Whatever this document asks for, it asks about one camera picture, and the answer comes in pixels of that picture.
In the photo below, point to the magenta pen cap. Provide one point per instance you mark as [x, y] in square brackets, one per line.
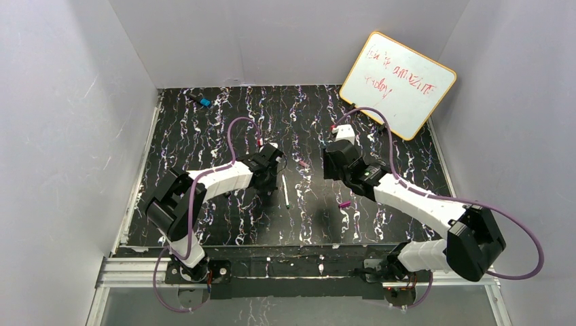
[344, 204]

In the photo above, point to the blue capped black marker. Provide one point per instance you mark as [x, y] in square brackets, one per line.
[201, 101]

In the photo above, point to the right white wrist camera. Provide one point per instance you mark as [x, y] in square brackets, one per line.
[343, 132]

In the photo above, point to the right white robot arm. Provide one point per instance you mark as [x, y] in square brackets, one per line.
[470, 239]

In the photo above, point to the white whiteboard orange frame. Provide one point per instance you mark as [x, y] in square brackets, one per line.
[392, 82]

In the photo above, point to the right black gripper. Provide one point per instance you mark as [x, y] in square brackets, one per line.
[335, 150]

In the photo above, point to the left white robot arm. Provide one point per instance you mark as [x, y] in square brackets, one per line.
[175, 204]

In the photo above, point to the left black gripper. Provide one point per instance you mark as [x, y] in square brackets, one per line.
[270, 178]

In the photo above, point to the white pen green tip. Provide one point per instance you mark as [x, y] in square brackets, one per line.
[285, 191]

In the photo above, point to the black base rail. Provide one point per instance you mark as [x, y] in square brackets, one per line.
[325, 270]

